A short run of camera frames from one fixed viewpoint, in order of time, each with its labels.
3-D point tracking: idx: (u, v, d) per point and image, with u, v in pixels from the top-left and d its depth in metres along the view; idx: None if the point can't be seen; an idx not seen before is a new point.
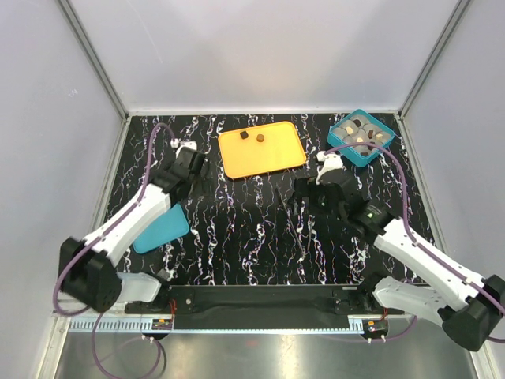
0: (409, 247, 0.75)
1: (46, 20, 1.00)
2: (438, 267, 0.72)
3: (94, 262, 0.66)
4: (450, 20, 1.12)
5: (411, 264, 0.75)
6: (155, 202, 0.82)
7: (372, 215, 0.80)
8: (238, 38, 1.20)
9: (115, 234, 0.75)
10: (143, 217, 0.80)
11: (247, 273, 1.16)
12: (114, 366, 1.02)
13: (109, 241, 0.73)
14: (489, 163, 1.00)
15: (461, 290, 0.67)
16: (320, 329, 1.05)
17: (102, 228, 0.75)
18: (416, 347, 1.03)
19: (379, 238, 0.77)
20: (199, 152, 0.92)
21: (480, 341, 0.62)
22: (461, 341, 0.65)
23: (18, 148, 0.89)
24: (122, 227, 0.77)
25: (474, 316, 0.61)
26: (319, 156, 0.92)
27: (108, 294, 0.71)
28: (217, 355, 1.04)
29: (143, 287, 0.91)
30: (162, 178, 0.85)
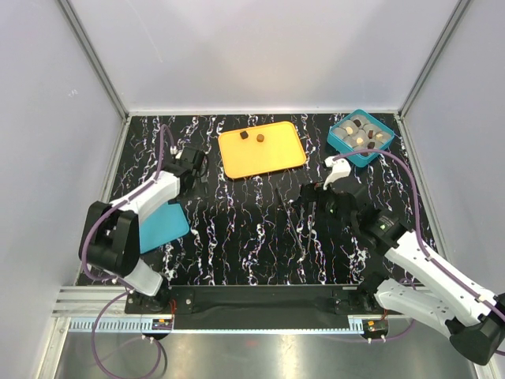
0: (422, 262, 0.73)
1: (46, 20, 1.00)
2: (450, 283, 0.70)
3: (122, 219, 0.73)
4: (450, 20, 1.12)
5: (422, 277, 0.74)
6: (170, 181, 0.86)
7: (385, 227, 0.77)
8: (238, 37, 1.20)
9: (135, 202, 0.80)
10: (158, 194, 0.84)
11: (247, 273, 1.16)
12: (115, 366, 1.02)
13: (131, 206, 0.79)
14: (489, 163, 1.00)
15: (473, 307, 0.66)
16: (320, 329, 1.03)
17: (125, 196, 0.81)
18: (416, 347, 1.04)
19: (391, 250, 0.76)
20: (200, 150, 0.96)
21: (488, 357, 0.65)
22: (468, 354, 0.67)
23: (18, 148, 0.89)
24: (142, 197, 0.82)
25: (486, 334, 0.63)
26: (327, 162, 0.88)
27: (129, 257, 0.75)
28: (218, 355, 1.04)
29: (147, 280, 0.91)
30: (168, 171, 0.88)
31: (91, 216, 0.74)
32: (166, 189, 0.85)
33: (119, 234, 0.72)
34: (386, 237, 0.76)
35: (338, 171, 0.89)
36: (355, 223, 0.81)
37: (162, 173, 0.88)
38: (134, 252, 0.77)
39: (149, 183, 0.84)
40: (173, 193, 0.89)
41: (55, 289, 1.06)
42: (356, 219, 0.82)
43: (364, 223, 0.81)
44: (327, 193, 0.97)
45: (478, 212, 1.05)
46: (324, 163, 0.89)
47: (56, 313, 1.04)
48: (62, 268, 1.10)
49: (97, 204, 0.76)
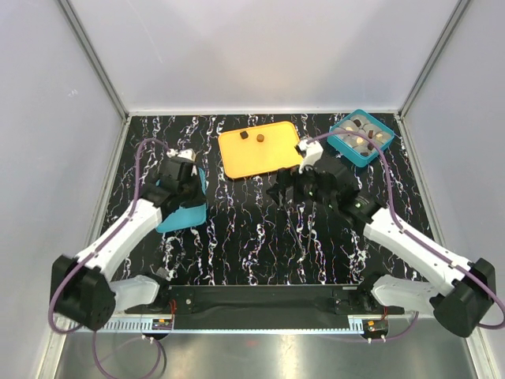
0: (398, 234, 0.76)
1: (46, 20, 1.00)
2: (425, 253, 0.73)
3: (88, 280, 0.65)
4: (450, 20, 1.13)
5: (400, 250, 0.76)
6: (148, 215, 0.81)
7: (360, 205, 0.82)
8: (237, 36, 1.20)
9: (107, 250, 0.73)
10: (135, 232, 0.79)
11: (247, 273, 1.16)
12: (114, 365, 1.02)
13: (101, 257, 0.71)
14: (488, 163, 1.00)
15: (447, 273, 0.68)
16: (320, 329, 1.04)
17: (93, 245, 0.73)
18: (416, 348, 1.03)
19: (367, 227, 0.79)
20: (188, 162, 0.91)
21: (470, 326, 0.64)
22: (453, 328, 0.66)
23: (17, 148, 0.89)
24: (114, 242, 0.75)
25: (461, 298, 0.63)
26: (303, 148, 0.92)
27: (102, 310, 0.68)
28: (218, 356, 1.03)
29: (136, 301, 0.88)
30: (151, 193, 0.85)
31: None
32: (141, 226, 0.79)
33: (85, 298, 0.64)
34: (360, 214, 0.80)
35: (312, 154, 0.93)
36: (334, 202, 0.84)
37: (140, 202, 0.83)
38: (110, 300, 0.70)
39: (124, 220, 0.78)
40: (152, 225, 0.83)
41: None
42: (335, 200, 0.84)
43: (344, 203, 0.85)
44: (303, 175, 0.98)
45: (478, 212, 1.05)
46: (297, 147, 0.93)
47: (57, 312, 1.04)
48: None
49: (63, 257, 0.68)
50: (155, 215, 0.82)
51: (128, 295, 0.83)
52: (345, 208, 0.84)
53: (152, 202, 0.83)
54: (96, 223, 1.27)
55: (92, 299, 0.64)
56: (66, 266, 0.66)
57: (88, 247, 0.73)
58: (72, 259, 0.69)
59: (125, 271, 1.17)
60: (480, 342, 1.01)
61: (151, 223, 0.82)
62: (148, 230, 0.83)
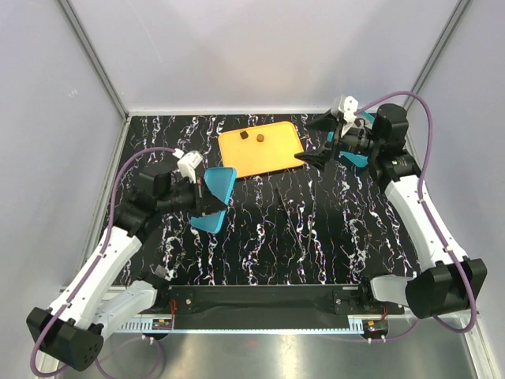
0: (413, 202, 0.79)
1: (46, 20, 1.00)
2: (428, 228, 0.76)
3: (63, 335, 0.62)
4: (450, 20, 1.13)
5: (409, 218, 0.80)
6: (123, 245, 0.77)
7: (397, 164, 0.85)
8: (238, 35, 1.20)
9: (81, 297, 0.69)
10: (110, 270, 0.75)
11: (247, 273, 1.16)
12: (114, 365, 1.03)
13: (75, 308, 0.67)
14: (488, 163, 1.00)
15: (437, 253, 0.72)
16: (320, 329, 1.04)
17: (67, 292, 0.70)
18: (416, 348, 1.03)
19: (391, 184, 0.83)
20: (161, 174, 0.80)
21: (432, 305, 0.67)
22: (418, 302, 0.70)
23: (18, 147, 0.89)
24: (88, 287, 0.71)
25: (434, 277, 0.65)
26: (346, 116, 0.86)
27: (89, 351, 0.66)
28: (218, 357, 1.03)
29: (133, 312, 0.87)
30: (129, 214, 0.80)
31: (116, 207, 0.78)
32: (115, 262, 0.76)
33: (64, 349, 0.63)
34: (393, 172, 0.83)
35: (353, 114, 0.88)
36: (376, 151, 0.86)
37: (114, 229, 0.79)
38: (99, 339, 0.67)
39: (95, 260, 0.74)
40: (131, 254, 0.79)
41: (56, 288, 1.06)
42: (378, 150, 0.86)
43: (383, 156, 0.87)
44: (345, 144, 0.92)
45: (477, 212, 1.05)
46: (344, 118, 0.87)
47: None
48: (63, 267, 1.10)
49: (34, 314, 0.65)
50: (131, 245, 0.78)
51: (121, 316, 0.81)
52: (382, 160, 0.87)
53: (127, 230, 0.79)
54: (96, 223, 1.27)
55: (70, 351, 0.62)
56: (39, 320, 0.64)
57: (61, 295, 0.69)
58: (46, 313, 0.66)
59: (125, 271, 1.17)
60: (480, 342, 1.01)
61: (131, 252, 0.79)
62: (128, 260, 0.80)
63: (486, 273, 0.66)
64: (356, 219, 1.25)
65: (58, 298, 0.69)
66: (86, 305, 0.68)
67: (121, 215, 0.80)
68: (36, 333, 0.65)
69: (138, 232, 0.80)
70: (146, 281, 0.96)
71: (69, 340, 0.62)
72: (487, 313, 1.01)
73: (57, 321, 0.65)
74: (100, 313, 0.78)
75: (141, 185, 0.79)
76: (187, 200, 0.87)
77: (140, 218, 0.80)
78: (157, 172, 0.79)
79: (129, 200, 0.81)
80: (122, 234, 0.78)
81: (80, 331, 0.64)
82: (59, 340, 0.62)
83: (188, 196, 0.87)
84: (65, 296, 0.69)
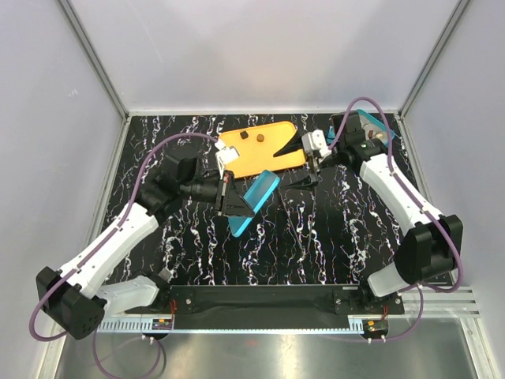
0: (386, 176, 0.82)
1: (46, 20, 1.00)
2: (404, 196, 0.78)
3: (68, 298, 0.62)
4: (450, 19, 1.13)
5: (384, 191, 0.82)
6: (140, 223, 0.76)
7: (366, 148, 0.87)
8: (238, 35, 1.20)
9: (91, 265, 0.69)
10: (125, 243, 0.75)
11: (247, 273, 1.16)
12: (114, 365, 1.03)
13: (84, 275, 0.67)
14: (489, 163, 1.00)
15: (415, 215, 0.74)
16: (321, 330, 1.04)
17: (78, 258, 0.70)
18: (416, 347, 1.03)
19: (362, 165, 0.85)
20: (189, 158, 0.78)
21: (418, 267, 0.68)
22: (406, 264, 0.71)
23: (19, 148, 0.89)
24: (100, 257, 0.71)
25: (416, 238, 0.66)
26: (323, 152, 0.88)
27: (88, 322, 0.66)
28: (218, 356, 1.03)
29: (133, 304, 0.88)
30: (149, 193, 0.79)
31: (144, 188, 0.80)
32: (132, 237, 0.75)
33: (66, 314, 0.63)
34: (362, 153, 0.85)
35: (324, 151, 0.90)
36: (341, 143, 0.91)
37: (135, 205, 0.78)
38: (101, 312, 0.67)
39: (112, 230, 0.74)
40: (147, 232, 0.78)
41: None
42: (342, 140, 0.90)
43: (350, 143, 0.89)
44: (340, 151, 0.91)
45: (476, 213, 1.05)
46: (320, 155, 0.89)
47: None
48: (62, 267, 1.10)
49: (45, 272, 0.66)
50: (149, 224, 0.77)
51: (123, 300, 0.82)
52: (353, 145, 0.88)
53: (147, 210, 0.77)
54: (96, 223, 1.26)
55: (70, 317, 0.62)
56: (47, 281, 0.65)
57: (73, 260, 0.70)
58: (56, 273, 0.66)
59: (125, 271, 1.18)
60: (480, 342, 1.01)
61: (147, 230, 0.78)
62: (143, 238, 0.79)
63: (461, 228, 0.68)
64: (356, 219, 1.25)
65: (70, 261, 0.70)
66: (93, 273, 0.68)
67: (143, 193, 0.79)
68: (43, 292, 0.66)
69: (157, 213, 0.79)
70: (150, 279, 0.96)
71: (72, 305, 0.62)
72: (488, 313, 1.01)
73: (65, 285, 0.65)
74: (106, 291, 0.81)
75: (166, 167, 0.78)
76: (208, 193, 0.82)
77: (162, 198, 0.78)
78: (184, 157, 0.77)
79: (153, 180, 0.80)
80: (142, 212, 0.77)
81: (84, 298, 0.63)
82: (62, 304, 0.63)
83: (211, 189, 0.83)
84: (76, 261, 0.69)
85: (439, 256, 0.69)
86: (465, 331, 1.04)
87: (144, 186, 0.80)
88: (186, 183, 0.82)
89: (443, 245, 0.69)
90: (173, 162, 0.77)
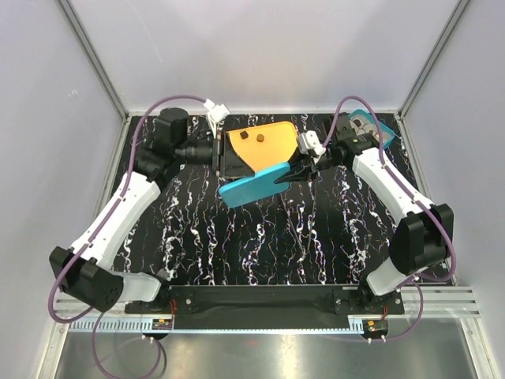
0: (377, 169, 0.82)
1: (46, 20, 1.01)
2: (395, 187, 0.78)
3: (87, 272, 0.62)
4: (450, 20, 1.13)
5: (376, 184, 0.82)
6: (143, 192, 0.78)
7: (357, 141, 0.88)
8: (238, 35, 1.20)
9: (102, 237, 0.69)
10: (130, 213, 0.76)
11: (247, 273, 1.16)
12: (114, 365, 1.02)
13: (96, 248, 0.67)
14: (488, 163, 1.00)
15: (406, 205, 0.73)
16: (321, 330, 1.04)
17: (87, 233, 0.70)
18: (416, 347, 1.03)
19: (354, 159, 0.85)
20: (179, 119, 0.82)
21: (412, 257, 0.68)
22: (400, 256, 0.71)
23: (18, 149, 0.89)
24: (109, 229, 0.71)
25: (409, 227, 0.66)
26: (319, 151, 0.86)
27: (110, 293, 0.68)
28: (217, 356, 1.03)
29: (139, 295, 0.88)
30: (145, 160, 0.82)
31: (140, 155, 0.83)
32: (137, 204, 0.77)
33: (88, 287, 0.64)
34: (354, 147, 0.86)
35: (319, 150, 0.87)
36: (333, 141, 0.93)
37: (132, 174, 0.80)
38: (117, 282, 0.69)
39: (115, 200, 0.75)
40: (148, 200, 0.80)
41: None
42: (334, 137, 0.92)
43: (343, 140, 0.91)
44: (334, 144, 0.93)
45: (476, 213, 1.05)
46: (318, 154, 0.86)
47: (57, 312, 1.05)
48: None
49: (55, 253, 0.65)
50: (151, 190, 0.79)
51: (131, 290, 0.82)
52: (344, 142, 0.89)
53: (146, 178, 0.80)
54: None
55: (91, 289, 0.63)
56: (61, 260, 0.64)
57: (83, 236, 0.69)
58: (68, 250, 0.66)
59: (125, 270, 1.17)
60: (480, 342, 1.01)
61: (149, 198, 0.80)
62: (145, 206, 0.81)
63: (453, 216, 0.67)
64: (356, 219, 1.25)
65: (79, 238, 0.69)
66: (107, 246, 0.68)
67: (139, 161, 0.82)
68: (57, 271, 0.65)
69: (157, 178, 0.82)
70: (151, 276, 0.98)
71: (92, 279, 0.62)
72: (488, 313, 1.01)
73: (80, 260, 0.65)
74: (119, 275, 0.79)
75: (160, 133, 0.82)
76: (204, 152, 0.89)
77: (159, 164, 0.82)
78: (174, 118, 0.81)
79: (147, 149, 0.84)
80: (142, 179, 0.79)
81: (102, 270, 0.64)
82: (82, 278, 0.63)
83: (206, 149, 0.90)
84: (86, 237, 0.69)
85: (432, 245, 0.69)
86: (465, 331, 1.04)
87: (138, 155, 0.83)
88: (180, 147, 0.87)
89: (436, 235, 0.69)
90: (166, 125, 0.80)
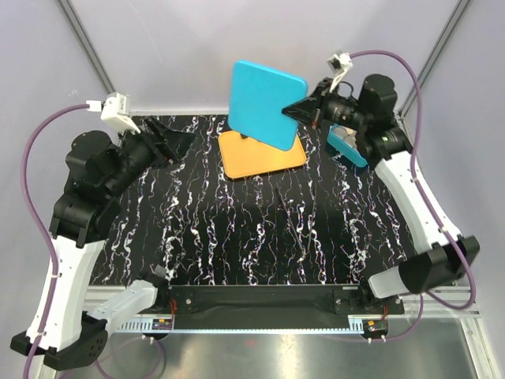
0: (405, 181, 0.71)
1: (46, 20, 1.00)
2: (422, 208, 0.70)
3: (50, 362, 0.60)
4: (450, 20, 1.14)
5: (400, 197, 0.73)
6: (76, 260, 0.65)
7: (387, 140, 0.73)
8: (238, 35, 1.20)
9: (53, 323, 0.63)
10: (76, 283, 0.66)
11: (247, 273, 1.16)
12: (114, 366, 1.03)
13: (53, 333, 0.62)
14: (489, 163, 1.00)
15: (433, 234, 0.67)
16: (320, 329, 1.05)
17: (38, 319, 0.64)
18: (416, 345, 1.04)
19: (381, 163, 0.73)
20: (96, 152, 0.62)
21: (425, 283, 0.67)
22: (413, 279, 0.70)
23: (18, 149, 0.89)
24: (59, 308, 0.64)
25: (431, 259, 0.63)
26: (342, 63, 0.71)
27: (93, 347, 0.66)
28: (217, 356, 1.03)
29: (136, 309, 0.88)
30: (70, 208, 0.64)
31: (62, 201, 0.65)
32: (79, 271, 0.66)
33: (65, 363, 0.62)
34: (383, 148, 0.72)
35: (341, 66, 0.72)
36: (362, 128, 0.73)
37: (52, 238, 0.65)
38: (95, 335, 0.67)
39: (52, 283, 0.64)
40: (91, 257, 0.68)
41: None
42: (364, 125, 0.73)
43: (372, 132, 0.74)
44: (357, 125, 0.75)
45: (476, 213, 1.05)
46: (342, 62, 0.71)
47: None
48: None
49: (16, 343, 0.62)
50: (87, 254, 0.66)
51: (124, 309, 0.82)
52: (371, 136, 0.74)
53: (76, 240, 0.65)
54: None
55: (70, 367, 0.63)
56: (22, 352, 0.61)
57: (35, 322, 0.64)
58: (24, 343, 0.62)
59: (125, 271, 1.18)
60: (480, 342, 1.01)
61: (93, 254, 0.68)
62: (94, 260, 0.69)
63: (479, 249, 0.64)
64: (356, 219, 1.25)
65: (32, 323, 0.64)
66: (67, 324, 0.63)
67: (65, 209, 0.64)
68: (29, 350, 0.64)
69: (91, 230, 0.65)
70: (145, 281, 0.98)
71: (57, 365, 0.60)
72: (488, 313, 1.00)
73: (42, 348, 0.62)
74: (103, 309, 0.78)
75: (78, 174, 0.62)
76: (142, 155, 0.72)
77: (84, 212, 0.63)
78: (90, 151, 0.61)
79: (73, 189, 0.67)
80: (72, 244, 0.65)
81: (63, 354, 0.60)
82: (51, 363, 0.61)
83: (141, 151, 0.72)
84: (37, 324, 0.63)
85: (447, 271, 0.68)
86: (465, 331, 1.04)
87: (62, 200, 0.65)
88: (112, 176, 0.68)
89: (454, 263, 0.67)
90: (80, 165, 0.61)
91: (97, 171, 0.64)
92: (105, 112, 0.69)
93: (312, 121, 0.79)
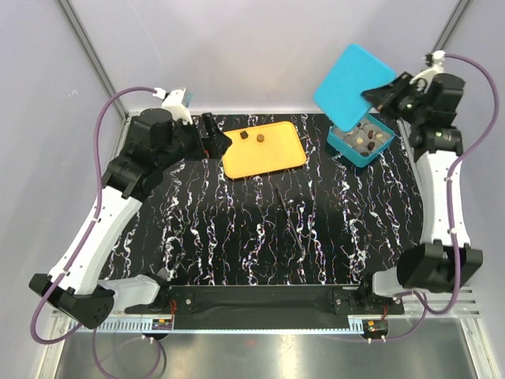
0: (439, 178, 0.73)
1: (46, 20, 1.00)
2: (443, 205, 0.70)
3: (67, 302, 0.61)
4: (450, 20, 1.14)
5: (428, 190, 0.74)
6: (119, 210, 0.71)
7: (440, 136, 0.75)
8: (238, 36, 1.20)
9: (79, 265, 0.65)
10: (110, 231, 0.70)
11: (247, 273, 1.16)
12: (114, 365, 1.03)
13: (74, 275, 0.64)
14: (489, 163, 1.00)
15: (443, 231, 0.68)
16: (320, 329, 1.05)
17: (65, 260, 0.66)
18: (415, 344, 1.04)
19: (424, 155, 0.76)
20: (159, 122, 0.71)
21: (414, 275, 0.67)
22: (405, 268, 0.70)
23: (18, 149, 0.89)
24: (87, 253, 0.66)
25: (425, 250, 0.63)
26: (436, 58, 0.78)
27: (99, 312, 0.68)
28: (217, 356, 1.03)
29: (136, 301, 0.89)
30: (124, 167, 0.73)
31: (117, 161, 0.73)
32: (118, 220, 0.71)
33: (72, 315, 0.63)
34: (430, 141, 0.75)
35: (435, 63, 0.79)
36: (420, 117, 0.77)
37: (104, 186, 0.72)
38: (105, 298, 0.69)
39: (90, 223, 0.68)
40: (129, 215, 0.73)
41: None
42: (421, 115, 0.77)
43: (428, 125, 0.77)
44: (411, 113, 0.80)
45: (477, 213, 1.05)
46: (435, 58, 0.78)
47: (56, 312, 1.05)
48: None
49: (33, 285, 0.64)
50: (129, 207, 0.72)
51: (128, 294, 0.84)
52: (425, 127, 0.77)
53: (121, 192, 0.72)
54: None
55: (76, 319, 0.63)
56: (41, 288, 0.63)
57: (60, 263, 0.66)
58: (45, 279, 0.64)
59: (125, 271, 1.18)
60: (480, 343, 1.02)
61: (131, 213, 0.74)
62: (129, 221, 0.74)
63: (479, 264, 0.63)
64: (356, 219, 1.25)
65: (57, 264, 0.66)
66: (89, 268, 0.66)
67: (117, 169, 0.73)
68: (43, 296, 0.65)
69: (136, 192, 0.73)
70: (150, 276, 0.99)
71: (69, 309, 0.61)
72: (489, 313, 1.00)
73: (58, 290, 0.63)
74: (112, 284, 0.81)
75: (139, 137, 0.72)
76: (188, 142, 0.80)
77: (135, 174, 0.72)
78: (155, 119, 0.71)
79: (127, 154, 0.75)
80: (117, 195, 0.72)
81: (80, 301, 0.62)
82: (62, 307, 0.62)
83: (187, 137, 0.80)
84: (63, 264, 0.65)
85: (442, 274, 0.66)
86: (465, 331, 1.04)
87: (114, 161, 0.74)
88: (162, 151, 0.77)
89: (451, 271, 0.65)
90: (146, 130, 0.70)
91: (155, 140, 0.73)
92: (167, 101, 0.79)
93: (379, 104, 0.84)
